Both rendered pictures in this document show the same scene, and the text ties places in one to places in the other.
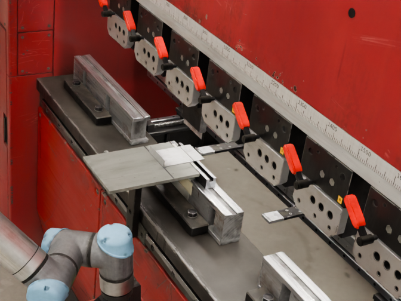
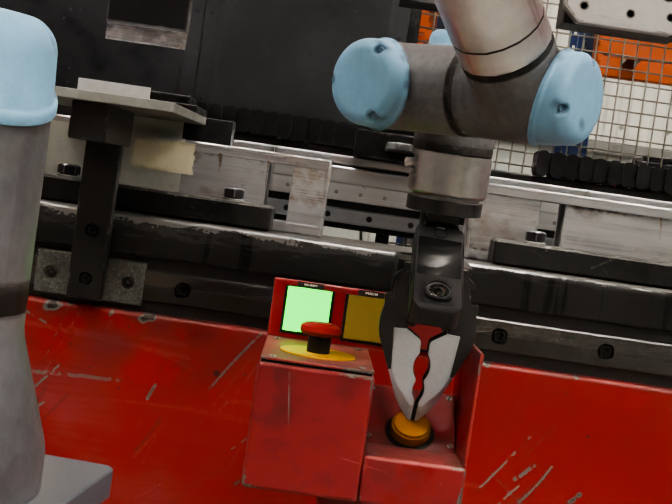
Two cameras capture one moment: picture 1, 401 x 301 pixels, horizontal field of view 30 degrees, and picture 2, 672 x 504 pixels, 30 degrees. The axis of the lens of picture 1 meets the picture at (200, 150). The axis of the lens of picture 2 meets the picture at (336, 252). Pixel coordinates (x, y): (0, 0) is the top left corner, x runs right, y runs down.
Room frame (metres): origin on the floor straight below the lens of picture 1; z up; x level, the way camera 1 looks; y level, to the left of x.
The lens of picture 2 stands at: (0.71, 1.18, 0.94)
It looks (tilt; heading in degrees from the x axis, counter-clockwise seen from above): 3 degrees down; 304
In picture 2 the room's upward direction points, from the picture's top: 8 degrees clockwise
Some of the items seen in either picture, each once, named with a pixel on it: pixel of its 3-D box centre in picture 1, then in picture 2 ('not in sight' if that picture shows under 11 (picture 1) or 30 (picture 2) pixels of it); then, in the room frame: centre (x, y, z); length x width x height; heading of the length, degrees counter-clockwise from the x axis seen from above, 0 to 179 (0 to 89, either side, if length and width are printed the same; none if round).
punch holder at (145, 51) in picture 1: (160, 39); not in sight; (1.99, 0.15, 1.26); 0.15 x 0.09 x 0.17; 33
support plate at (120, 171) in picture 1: (141, 166); (112, 104); (1.72, 0.15, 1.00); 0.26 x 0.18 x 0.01; 123
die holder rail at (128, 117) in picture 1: (108, 96); not in sight; (2.26, 0.33, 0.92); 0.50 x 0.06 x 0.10; 33
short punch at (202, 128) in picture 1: (194, 115); (150, 5); (1.80, 0.03, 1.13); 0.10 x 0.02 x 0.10; 33
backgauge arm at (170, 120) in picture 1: (216, 123); not in sight; (2.39, -0.04, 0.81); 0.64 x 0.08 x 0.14; 123
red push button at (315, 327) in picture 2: not in sight; (319, 341); (1.37, 0.19, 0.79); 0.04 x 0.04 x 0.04
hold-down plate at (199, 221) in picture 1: (173, 200); (148, 200); (1.74, 0.05, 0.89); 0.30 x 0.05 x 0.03; 33
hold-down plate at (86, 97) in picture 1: (86, 101); not in sight; (2.27, 0.41, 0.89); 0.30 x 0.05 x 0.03; 33
